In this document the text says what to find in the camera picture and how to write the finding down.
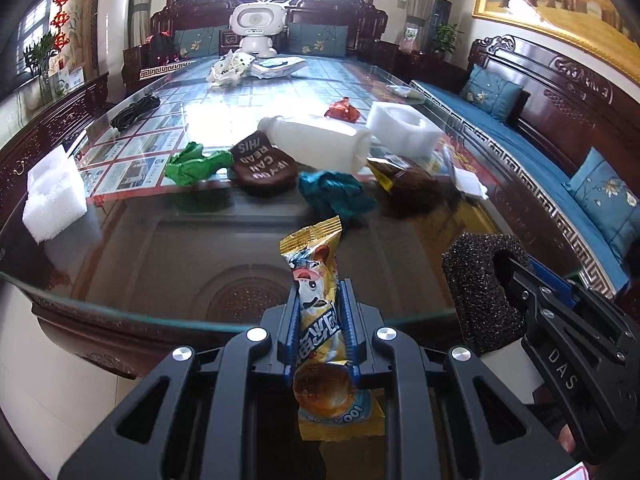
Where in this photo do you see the gold framed painting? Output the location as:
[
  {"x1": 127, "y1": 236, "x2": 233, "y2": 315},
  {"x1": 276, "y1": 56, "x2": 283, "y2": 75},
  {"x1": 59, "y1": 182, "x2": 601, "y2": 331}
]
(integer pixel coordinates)
[{"x1": 472, "y1": 0, "x2": 639, "y2": 81}]

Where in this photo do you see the green cushion back right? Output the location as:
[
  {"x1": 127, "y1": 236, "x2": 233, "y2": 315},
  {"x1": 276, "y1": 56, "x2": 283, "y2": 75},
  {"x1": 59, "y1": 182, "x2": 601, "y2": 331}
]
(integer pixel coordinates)
[{"x1": 288, "y1": 23, "x2": 348, "y2": 58}]

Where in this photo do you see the black cable bundle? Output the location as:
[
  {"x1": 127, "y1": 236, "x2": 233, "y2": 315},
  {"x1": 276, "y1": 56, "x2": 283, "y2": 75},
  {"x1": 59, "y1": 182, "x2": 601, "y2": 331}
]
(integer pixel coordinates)
[{"x1": 109, "y1": 93, "x2": 163, "y2": 132}]

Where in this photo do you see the white blue mailer bag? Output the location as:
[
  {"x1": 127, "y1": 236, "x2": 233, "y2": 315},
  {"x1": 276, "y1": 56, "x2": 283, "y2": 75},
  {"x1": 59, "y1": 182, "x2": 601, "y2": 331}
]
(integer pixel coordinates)
[{"x1": 250, "y1": 56, "x2": 307, "y2": 79}]

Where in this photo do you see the blue cushion far right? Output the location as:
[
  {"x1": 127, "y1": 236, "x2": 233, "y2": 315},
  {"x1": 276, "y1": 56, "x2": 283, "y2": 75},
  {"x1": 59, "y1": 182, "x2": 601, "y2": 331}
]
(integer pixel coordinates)
[{"x1": 459, "y1": 64, "x2": 523, "y2": 122}]

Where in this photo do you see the white robot toy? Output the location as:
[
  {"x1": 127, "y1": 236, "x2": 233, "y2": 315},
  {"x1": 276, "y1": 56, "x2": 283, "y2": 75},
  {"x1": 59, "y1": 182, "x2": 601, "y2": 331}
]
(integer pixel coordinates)
[{"x1": 229, "y1": 2, "x2": 286, "y2": 58}]

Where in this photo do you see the dark wooden sofa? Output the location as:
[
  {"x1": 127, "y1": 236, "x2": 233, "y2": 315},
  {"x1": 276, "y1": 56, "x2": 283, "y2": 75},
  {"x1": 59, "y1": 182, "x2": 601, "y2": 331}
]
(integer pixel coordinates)
[
  {"x1": 121, "y1": 0, "x2": 391, "y2": 86},
  {"x1": 407, "y1": 35, "x2": 639, "y2": 298}
]

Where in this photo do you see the yellow snack wrapper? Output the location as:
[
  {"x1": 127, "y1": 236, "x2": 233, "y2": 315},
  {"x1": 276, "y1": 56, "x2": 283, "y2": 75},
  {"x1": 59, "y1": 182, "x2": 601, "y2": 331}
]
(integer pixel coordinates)
[{"x1": 280, "y1": 216, "x2": 385, "y2": 442}]

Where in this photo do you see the blue cushion near right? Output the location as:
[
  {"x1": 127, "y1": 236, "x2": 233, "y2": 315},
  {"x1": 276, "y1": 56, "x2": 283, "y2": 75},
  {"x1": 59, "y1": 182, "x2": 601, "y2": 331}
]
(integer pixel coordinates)
[{"x1": 564, "y1": 148, "x2": 639, "y2": 262}]

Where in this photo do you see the dark wooden sofa back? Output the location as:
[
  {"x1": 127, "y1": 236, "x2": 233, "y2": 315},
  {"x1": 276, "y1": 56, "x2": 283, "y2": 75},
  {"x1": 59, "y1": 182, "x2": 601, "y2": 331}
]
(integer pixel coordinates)
[{"x1": 121, "y1": 0, "x2": 391, "y2": 86}]

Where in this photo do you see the white plastic bottle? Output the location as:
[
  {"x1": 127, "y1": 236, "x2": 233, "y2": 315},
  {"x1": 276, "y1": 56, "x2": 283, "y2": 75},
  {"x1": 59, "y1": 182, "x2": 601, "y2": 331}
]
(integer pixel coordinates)
[{"x1": 257, "y1": 116, "x2": 372, "y2": 174}]

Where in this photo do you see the green crumpled paper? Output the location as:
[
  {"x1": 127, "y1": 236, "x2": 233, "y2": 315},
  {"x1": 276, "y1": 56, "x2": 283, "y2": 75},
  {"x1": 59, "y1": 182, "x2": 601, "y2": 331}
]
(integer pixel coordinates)
[{"x1": 165, "y1": 141, "x2": 234, "y2": 186}]

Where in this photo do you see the potted green plant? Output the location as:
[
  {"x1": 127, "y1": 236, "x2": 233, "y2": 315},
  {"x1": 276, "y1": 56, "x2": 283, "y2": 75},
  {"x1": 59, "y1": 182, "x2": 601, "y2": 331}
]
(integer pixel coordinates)
[{"x1": 431, "y1": 23, "x2": 462, "y2": 58}]

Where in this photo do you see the red chinese knot decoration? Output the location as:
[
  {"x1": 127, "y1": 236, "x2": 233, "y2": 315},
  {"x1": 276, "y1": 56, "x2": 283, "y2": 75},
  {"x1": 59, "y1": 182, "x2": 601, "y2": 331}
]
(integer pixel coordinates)
[{"x1": 50, "y1": 0, "x2": 70, "y2": 52}]

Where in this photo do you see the white crumpled plastic bag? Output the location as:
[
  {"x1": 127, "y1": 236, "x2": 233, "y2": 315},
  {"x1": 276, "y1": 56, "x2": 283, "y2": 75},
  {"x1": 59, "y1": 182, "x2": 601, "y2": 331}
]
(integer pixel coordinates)
[{"x1": 206, "y1": 50, "x2": 255, "y2": 87}]

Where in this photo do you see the white foam block left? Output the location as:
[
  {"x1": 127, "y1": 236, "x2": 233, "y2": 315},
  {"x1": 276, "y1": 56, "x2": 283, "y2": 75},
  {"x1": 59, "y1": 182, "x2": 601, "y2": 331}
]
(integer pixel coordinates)
[{"x1": 22, "y1": 145, "x2": 88, "y2": 243}]

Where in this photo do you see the brown yellow snack bag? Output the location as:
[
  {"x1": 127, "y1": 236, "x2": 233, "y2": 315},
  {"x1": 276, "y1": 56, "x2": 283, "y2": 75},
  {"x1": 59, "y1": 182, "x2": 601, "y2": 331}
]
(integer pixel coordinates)
[{"x1": 367, "y1": 155, "x2": 451, "y2": 214}]

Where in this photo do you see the black sponge block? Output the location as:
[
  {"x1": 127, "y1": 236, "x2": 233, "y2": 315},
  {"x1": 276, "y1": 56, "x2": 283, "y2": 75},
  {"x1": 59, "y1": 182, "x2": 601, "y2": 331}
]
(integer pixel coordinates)
[{"x1": 442, "y1": 233, "x2": 532, "y2": 356}]

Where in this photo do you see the teal crumpled paper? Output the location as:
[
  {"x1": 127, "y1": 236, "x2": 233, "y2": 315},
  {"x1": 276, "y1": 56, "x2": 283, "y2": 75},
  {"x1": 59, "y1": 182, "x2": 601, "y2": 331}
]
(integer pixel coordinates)
[{"x1": 298, "y1": 171, "x2": 376, "y2": 222}]

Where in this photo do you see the green cushion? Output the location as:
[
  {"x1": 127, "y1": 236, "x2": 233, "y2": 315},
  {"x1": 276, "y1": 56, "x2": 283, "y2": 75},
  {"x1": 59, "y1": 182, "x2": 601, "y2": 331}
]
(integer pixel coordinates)
[
  {"x1": 174, "y1": 26, "x2": 227, "y2": 60},
  {"x1": 288, "y1": 23, "x2": 348, "y2": 58}
]

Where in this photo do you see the tissue pack on table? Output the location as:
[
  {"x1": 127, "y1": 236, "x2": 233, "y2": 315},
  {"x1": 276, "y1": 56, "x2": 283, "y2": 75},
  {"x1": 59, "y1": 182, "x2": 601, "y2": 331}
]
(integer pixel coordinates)
[{"x1": 386, "y1": 84, "x2": 424, "y2": 101}]

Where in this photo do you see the orange paper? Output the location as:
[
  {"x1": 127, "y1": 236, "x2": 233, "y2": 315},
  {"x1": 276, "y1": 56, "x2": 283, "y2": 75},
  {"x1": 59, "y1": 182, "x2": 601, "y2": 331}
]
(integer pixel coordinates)
[{"x1": 324, "y1": 96, "x2": 360, "y2": 124}]

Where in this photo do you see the white foam packing piece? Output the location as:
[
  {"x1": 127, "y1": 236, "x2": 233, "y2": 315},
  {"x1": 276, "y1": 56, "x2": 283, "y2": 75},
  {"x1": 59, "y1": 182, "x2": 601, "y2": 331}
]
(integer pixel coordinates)
[{"x1": 367, "y1": 102, "x2": 442, "y2": 158}]

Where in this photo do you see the dark wooden sofa right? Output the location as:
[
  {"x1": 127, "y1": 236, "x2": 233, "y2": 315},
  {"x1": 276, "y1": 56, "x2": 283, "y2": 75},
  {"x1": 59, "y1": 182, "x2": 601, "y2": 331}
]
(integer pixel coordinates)
[{"x1": 407, "y1": 35, "x2": 639, "y2": 298}]

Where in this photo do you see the green cushion back left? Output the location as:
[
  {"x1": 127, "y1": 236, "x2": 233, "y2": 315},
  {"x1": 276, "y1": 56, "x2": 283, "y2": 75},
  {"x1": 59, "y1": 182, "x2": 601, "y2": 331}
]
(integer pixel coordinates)
[{"x1": 174, "y1": 26, "x2": 227, "y2": 60}]

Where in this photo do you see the blue cushion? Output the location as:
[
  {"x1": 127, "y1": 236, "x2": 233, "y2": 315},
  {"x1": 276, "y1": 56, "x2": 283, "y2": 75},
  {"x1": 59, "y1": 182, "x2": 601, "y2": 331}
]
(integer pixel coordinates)
[
  {"x1": 564, "y1": 148, "x2": 639, "y2": 262},
  {"x1": 459, "y1": 64, "x2": 523, "y2": 122}
]

